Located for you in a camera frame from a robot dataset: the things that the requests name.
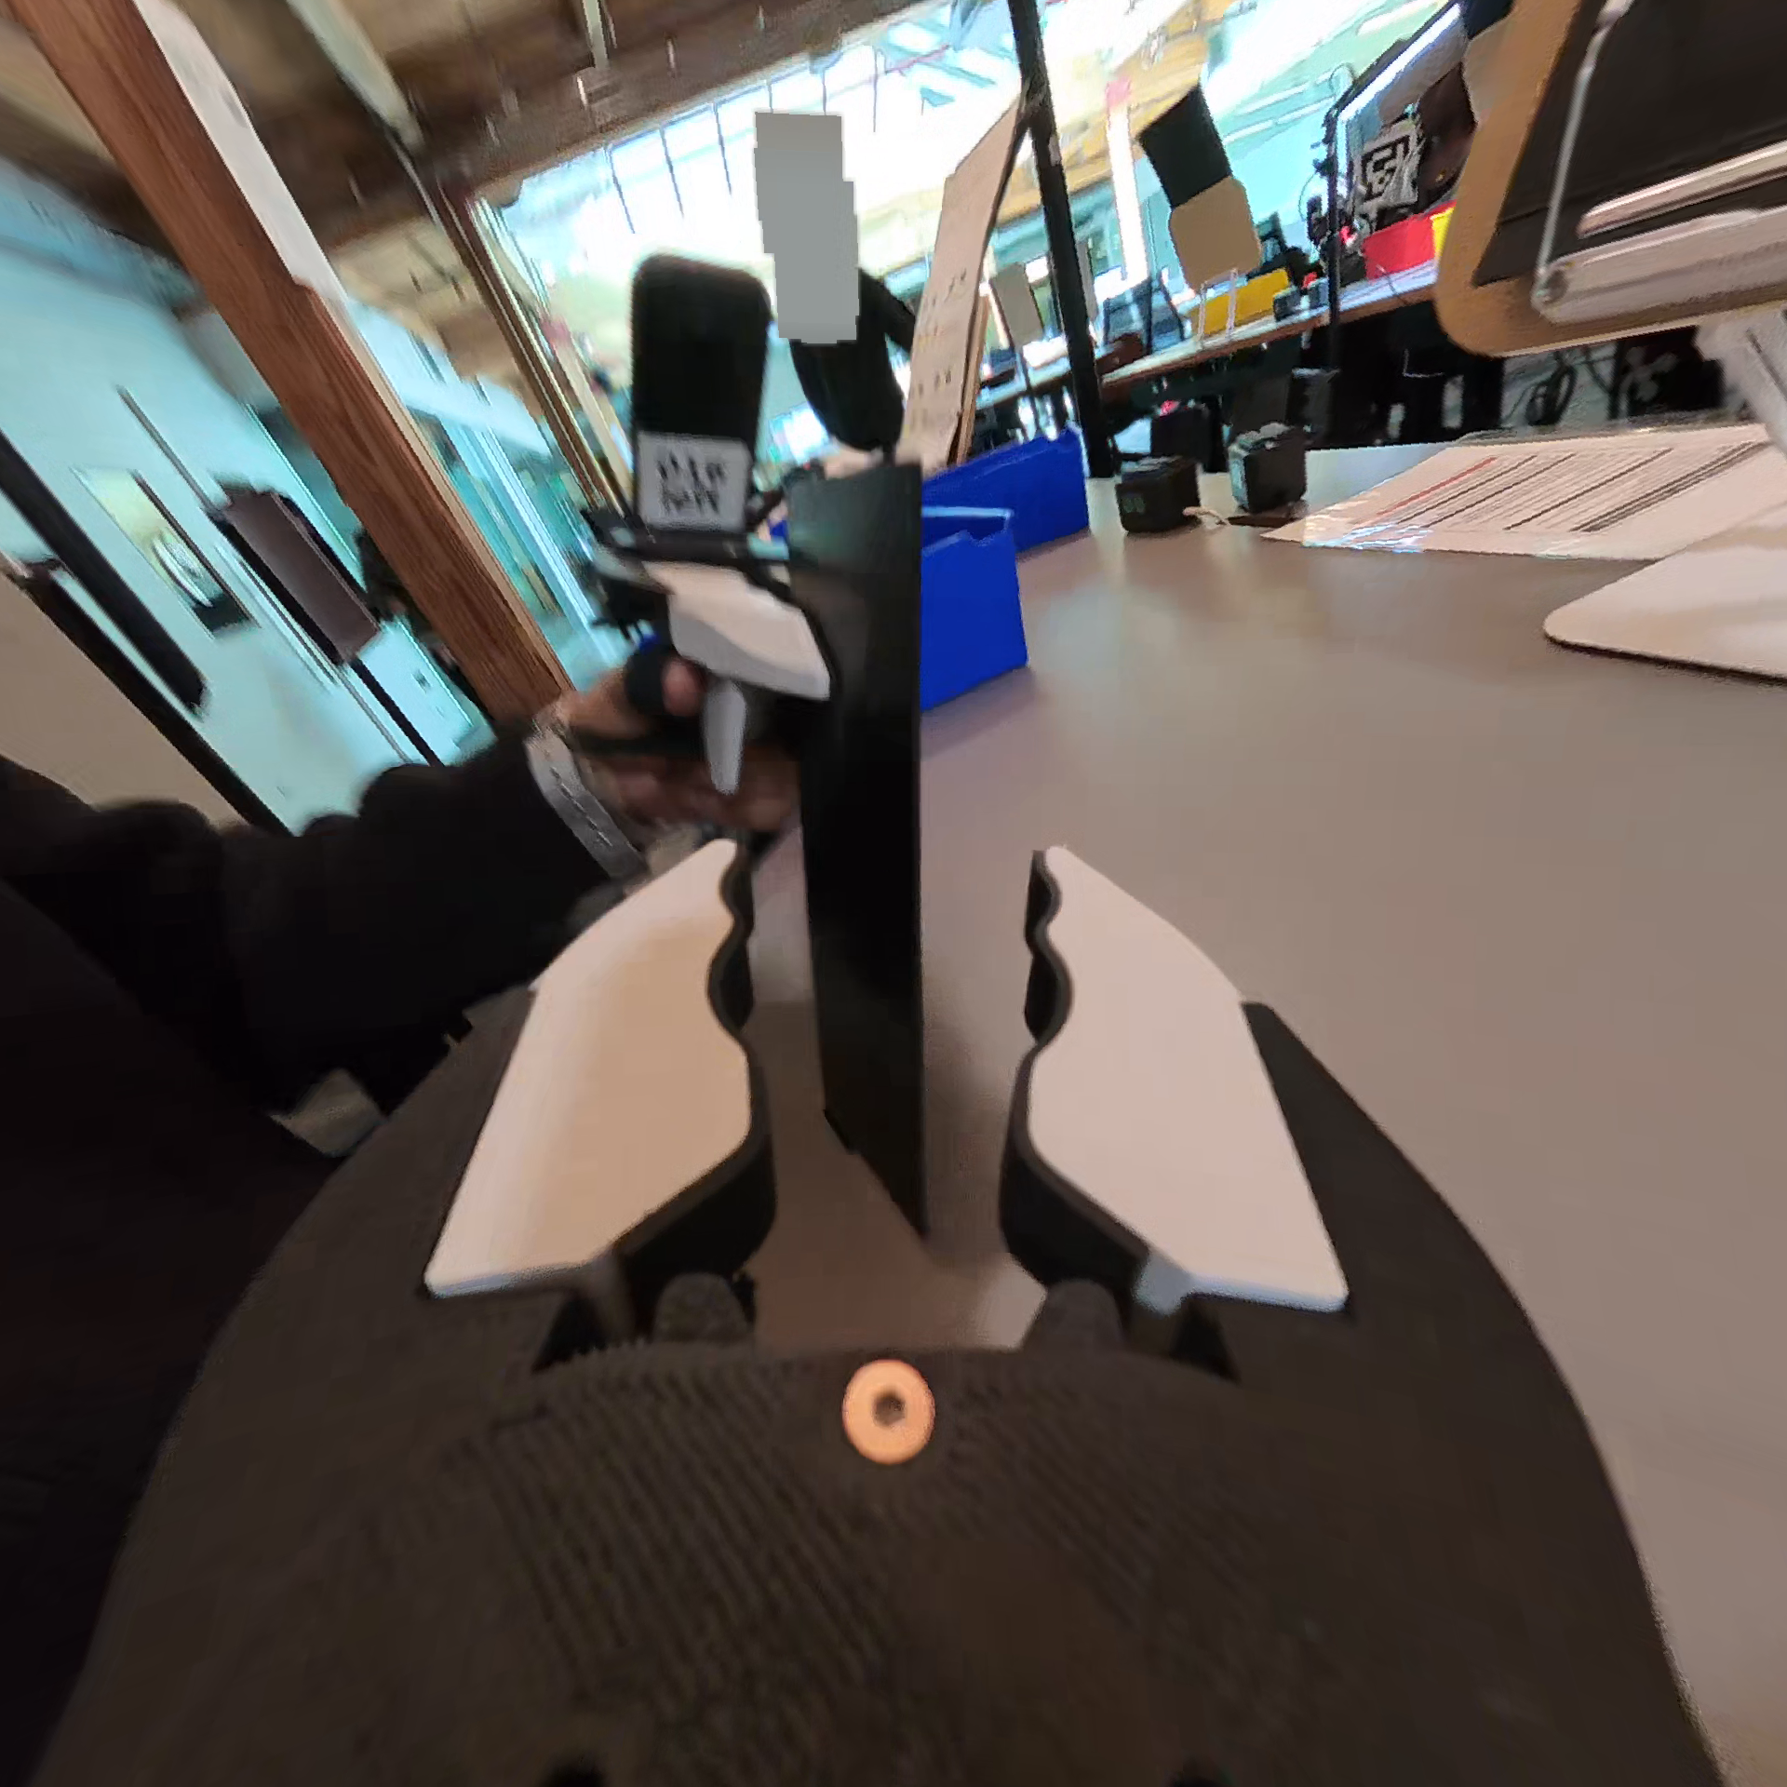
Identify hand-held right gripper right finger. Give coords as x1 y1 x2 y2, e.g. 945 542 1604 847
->
998 847 1352 1320

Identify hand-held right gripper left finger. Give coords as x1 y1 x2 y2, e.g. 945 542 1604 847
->
423 838 778 1335

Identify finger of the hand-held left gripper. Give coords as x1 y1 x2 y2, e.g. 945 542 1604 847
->
650 562 835 799

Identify blue bin with tag label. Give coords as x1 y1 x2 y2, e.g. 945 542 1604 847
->
915 505 1031 714

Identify black plate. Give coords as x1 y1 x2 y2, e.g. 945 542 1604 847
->
786 457 930 1237

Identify person's left forearm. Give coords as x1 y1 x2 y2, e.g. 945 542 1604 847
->
0 741 604 1105

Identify person's left hand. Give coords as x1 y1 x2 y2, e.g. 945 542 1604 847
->
557 659 806 837

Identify cardboard sign board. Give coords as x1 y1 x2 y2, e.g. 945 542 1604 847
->
893 91 1028 462

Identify plain blue storage bin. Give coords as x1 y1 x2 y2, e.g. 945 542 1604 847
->
922 431 1092 558

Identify wooden support beam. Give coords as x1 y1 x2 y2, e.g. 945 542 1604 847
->
7 0 575 727

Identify black support pole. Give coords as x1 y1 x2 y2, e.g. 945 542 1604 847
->
1009 0 1119 479

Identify black box green buttons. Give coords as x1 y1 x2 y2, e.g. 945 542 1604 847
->
1117 454 1203 537

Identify black display panel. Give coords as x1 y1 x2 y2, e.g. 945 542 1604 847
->
216 489 382 664

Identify white paper notice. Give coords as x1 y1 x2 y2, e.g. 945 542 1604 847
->
133 0 344 295

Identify black grey battery pack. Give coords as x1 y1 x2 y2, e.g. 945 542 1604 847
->
1226 426 1311 514

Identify background workbench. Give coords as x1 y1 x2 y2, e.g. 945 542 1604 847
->
1104 265 1440 421

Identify red storage bin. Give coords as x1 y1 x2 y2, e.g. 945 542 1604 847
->
1362 209 1455 282

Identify printed paper sheet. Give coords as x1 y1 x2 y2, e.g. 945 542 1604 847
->
1264 426 1776 560

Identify white metal stand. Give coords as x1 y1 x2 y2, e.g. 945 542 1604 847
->
1529 0 1787 686

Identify long black door handle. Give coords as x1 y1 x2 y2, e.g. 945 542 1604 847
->
0 433 213 714

